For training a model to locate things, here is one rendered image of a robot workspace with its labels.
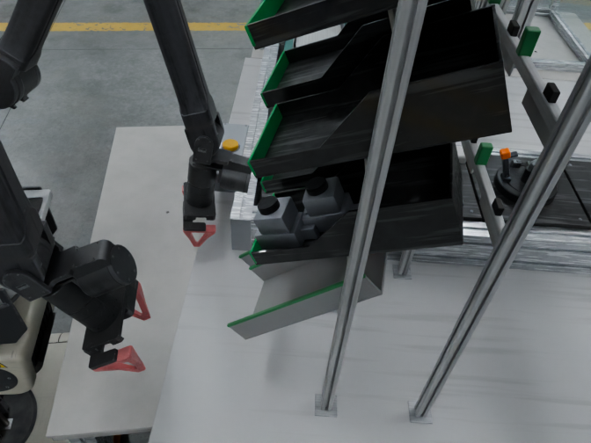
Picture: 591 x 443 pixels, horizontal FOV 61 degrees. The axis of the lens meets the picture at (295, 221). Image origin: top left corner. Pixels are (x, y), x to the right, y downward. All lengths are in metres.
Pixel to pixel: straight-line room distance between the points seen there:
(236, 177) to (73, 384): 0.49
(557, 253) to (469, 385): 0.39
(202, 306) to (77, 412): 0.30
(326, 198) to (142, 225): 0.68
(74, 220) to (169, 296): 1.54
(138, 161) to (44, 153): 1.65
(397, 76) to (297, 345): 0.67
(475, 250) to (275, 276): 0.49
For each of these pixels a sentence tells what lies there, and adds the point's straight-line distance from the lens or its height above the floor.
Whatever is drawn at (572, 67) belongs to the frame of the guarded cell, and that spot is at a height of 0.88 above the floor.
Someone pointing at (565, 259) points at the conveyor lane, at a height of 0.90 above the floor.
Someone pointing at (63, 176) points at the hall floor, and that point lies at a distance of 2.86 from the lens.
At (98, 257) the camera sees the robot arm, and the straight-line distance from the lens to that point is 0.70.
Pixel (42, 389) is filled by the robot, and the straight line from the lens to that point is 1.75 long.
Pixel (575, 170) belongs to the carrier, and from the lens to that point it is 1.44.
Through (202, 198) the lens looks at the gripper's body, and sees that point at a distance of 1.05.
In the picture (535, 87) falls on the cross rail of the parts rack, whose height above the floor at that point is 1.47.
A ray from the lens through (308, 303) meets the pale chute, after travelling 0.74.
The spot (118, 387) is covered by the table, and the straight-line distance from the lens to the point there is 1.01.
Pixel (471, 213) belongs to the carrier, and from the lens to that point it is 1.19.
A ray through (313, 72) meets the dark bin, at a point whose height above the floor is 1.37.
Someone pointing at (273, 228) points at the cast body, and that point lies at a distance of 0.68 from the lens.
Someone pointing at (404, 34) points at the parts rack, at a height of 1.56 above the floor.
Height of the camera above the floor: 1.73
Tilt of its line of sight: 45 degrees down
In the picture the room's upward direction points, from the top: 4 degrees clockwise
